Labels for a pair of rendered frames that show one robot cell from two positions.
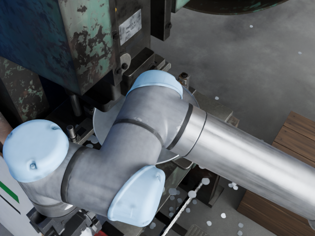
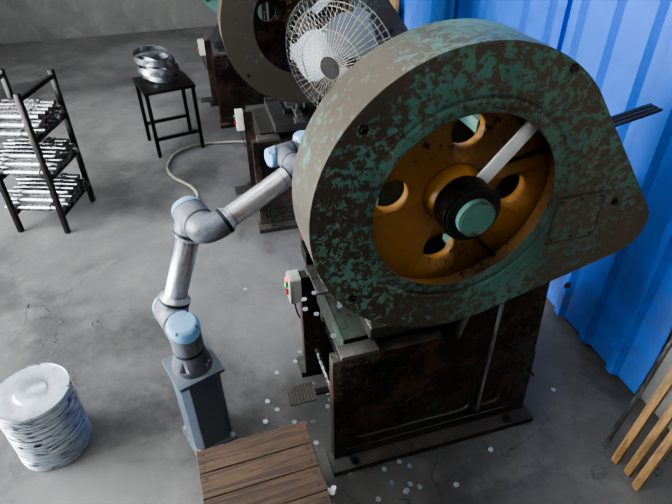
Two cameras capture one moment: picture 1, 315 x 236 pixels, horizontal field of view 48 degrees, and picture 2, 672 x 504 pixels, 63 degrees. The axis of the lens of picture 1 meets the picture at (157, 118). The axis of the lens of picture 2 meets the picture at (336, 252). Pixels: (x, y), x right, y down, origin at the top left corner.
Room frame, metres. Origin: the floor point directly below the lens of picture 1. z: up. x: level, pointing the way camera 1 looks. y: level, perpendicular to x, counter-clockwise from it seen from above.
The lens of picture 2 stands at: (1.49, -1.26, 2.08)
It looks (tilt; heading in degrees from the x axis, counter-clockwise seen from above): 37 degrees down; 128
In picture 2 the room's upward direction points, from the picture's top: 1 degrees counter-clockwise
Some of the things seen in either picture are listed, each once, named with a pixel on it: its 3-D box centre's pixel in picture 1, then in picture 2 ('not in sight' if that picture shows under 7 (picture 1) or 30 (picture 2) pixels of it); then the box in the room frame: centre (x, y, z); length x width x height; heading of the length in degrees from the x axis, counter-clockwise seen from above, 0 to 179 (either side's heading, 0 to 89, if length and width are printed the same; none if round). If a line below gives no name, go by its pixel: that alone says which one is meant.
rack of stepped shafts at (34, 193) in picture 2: not in sight; (33, 153); (-2.01, 0.04, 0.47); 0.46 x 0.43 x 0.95; 35
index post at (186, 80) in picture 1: (183, 84); not in sight; (0.71, -0.08, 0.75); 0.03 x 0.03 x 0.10; 55
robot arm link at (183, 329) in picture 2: not in sight; (184, 332); (0.15, -0.49, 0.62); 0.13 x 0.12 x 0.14; 162
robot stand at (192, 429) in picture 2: not in sight; (201, 400); (0.16, -0.49, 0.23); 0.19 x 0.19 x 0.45; 73
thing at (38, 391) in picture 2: not in sight; (30, 391); (-0.34, -0.92, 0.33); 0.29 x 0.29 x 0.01
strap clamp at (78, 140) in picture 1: (71, 140); not in sight; (0.50, 0.23, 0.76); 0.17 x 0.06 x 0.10; 145
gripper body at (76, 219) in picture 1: (63, 213); not in sight; (0.21, 0.15, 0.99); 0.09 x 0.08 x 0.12; 145
